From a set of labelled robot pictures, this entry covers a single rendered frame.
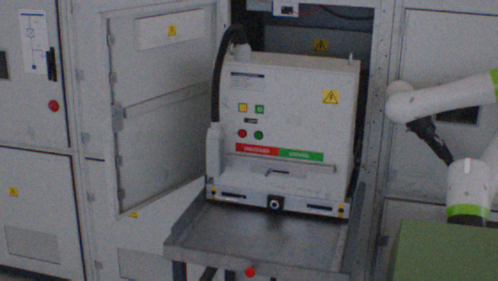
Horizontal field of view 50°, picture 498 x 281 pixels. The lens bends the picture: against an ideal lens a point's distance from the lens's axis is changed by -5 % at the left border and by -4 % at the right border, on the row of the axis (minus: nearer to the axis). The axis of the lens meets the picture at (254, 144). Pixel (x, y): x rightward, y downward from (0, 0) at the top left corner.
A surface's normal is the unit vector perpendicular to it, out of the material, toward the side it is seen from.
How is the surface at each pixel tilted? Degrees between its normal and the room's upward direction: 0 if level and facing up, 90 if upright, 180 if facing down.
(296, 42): 90
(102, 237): 90
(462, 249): 90
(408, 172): 90
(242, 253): 0
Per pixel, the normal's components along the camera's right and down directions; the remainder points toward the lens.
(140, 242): -0.25, 0.35
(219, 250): 0.02, -0.93
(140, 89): 0.83, 0.22
